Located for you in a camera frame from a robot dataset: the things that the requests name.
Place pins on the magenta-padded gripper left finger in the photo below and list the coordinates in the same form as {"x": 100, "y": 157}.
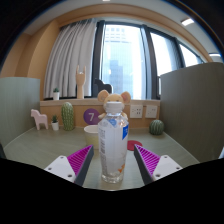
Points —
{"x": 63, "y": 166}

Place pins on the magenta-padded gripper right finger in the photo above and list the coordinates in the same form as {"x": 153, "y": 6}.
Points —
{"x": 165, "y": 165}

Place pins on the clear plastic water bottle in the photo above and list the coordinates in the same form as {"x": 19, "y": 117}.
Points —
{"x": 113, "y": 146}

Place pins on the flat round red coaster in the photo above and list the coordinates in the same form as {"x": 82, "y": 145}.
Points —
{"x": 134, "y": 144}

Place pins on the round green cactus ornament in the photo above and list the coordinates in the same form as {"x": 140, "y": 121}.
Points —
{"x": 156, "y": 127}

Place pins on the small potted cactus white pot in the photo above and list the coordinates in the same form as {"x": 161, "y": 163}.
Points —
{"x": 55, "y": 125}

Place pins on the tall green cactus ornament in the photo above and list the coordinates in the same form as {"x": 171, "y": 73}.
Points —
{"x": 68, "y": 116}

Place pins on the pink wooden horse figure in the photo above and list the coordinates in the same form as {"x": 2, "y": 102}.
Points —
{"x": 39, "y": 118}

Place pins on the round purple number sign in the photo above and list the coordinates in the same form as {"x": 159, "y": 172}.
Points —
{"x": 90, "y": 116}

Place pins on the grey-green desk divider panel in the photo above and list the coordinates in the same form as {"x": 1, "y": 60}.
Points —
{"x": 18, "y": 106}
{"x": 193, "y": 106}

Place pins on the wooden desk back ledge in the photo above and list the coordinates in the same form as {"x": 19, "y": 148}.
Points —
{"x": 80, "y": 102}

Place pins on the small potted plant white pot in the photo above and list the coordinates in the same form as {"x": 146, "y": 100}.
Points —
{"x": 56, "y": 95}

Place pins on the beige plush mouse toy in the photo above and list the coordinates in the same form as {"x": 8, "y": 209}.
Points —
{"x": 115, "y": 97}

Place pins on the wooden hand figure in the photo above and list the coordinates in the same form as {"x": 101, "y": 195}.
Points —
{"x": 80, "y": 81}

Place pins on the dark wooden horse figure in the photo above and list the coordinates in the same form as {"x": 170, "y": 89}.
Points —
{"x": 100, "y": 86}

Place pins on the white pleated curtain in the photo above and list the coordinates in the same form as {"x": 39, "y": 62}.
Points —
{"x": 71, "y": 56}

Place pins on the dark-framed window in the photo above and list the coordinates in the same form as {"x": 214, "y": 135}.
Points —
{"x": 123, "y": 56}

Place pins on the white ceiling lights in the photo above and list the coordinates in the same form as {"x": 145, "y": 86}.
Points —
{"x": 187, "y": 22}

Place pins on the white wall socket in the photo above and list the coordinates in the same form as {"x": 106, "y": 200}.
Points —
{"x": 151, "y": 111}
{"x": 136, "y": 111}

